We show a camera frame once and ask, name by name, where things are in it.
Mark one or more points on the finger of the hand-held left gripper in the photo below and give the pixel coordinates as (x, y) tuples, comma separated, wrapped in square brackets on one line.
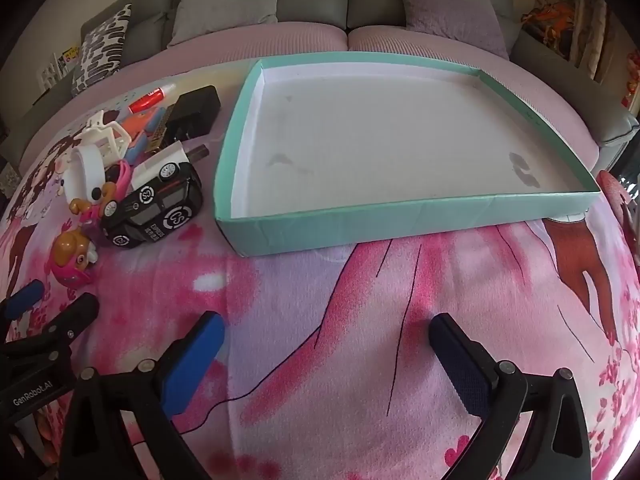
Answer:
[(22, 300), (75, 317)]

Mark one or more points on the pink brown puppy toy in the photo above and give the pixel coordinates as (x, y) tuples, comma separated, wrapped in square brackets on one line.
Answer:
[(75, 260)]

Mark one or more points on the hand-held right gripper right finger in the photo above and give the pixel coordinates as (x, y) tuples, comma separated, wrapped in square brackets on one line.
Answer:
[(460, 365)]

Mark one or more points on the pink quilted sofa cover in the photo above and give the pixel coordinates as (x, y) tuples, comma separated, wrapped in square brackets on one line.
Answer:
[(310, 40)]

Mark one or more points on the printed cartoon blanket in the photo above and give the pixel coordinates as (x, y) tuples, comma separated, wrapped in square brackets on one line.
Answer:
[(310, 310)]

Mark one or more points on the white charger plug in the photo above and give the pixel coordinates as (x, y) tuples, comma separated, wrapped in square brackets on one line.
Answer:
[(177, 152)]

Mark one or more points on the gold black patterned lighter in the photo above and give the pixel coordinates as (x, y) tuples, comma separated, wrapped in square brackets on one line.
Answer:
[(161, 127)]

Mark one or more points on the orange bag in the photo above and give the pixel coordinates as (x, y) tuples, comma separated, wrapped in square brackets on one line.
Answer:
[(550, 25)]

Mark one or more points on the patterned curtain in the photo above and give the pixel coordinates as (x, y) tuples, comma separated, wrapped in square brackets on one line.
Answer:
[(590, 20)]

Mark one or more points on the pink smartwatch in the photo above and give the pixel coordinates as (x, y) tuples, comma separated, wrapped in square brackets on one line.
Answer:
[(122, 175)]

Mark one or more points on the black charger plug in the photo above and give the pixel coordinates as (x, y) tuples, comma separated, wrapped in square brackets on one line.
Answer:
[(197, 105)]

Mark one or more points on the white smartwatch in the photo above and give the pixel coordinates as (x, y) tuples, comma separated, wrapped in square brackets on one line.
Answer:
[(92, 162)]

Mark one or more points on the black toy car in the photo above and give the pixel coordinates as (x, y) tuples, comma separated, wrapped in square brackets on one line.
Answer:
[(150, 210)]

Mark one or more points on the teal cardboard box lid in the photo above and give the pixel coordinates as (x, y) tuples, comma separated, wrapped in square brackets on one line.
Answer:
[(390, 135)]

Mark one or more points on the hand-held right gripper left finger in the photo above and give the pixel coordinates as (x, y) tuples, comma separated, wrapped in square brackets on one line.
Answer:
[(192, 360)]

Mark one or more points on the black white patterned pillow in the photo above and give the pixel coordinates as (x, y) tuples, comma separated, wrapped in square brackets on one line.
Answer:
[(102, 45)]

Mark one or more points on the lilac pillow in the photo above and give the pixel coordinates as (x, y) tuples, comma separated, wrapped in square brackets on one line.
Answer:
[(450, 0)]

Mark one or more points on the grey pillow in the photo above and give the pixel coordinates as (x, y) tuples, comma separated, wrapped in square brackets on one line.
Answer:
[(225, 0)]

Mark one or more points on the red glue bottle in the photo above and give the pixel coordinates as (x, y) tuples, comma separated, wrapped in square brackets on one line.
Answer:
[(147, 102)]

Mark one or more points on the white book rack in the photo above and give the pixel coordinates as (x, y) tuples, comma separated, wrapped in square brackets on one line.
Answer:
[(60, 65)]

